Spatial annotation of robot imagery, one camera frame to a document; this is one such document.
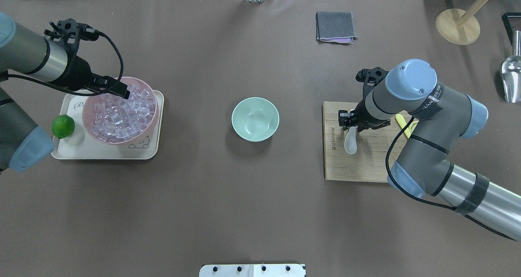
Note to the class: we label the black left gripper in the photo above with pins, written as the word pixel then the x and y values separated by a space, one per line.
pixel 78 72

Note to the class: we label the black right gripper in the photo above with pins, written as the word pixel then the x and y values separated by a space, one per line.
pixel 360 112

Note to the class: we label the white ceramic spoon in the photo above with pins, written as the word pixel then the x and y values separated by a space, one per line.
pixel 350 142

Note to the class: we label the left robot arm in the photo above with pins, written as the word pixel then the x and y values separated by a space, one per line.
pixel 49 60

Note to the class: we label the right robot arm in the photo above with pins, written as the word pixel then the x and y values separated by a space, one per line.
pixel 422 170

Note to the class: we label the pink bowl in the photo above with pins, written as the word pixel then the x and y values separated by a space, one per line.
pixel 129 81

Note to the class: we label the pile of clear ice cubes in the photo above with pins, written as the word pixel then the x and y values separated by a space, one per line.
pixel 118 120

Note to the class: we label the mint green bowl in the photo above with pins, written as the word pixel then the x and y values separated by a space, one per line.
pixel 255 119

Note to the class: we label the bamboo cutting board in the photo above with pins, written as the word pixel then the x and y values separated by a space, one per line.
pixel 368 163

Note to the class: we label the yellow plastic knife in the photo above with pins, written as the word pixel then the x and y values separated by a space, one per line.
pixel 402 124

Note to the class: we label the green lime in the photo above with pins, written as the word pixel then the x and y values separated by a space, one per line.
pixel 63 126

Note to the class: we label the cream rectangular tray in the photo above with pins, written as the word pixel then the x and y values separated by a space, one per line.
pixel 83 146

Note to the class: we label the purple cloth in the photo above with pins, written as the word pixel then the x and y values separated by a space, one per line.
pixel 342 41

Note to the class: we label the grey folded cloth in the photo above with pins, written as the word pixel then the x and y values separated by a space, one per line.
pixel 331 25

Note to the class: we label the wooden stand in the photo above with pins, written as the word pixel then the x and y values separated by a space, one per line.
pixel 458 26

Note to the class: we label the metal scoop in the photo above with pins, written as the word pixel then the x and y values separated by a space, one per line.
pixel 511 72

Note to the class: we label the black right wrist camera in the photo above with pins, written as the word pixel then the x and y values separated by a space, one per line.
pixel 370 78

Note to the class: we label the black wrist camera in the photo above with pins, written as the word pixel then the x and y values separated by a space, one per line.
pixel 69 31
pixel 370 78

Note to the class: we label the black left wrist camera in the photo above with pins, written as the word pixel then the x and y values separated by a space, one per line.
pixel 69 31

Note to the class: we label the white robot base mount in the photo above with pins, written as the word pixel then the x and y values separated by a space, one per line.
pixel 253 270

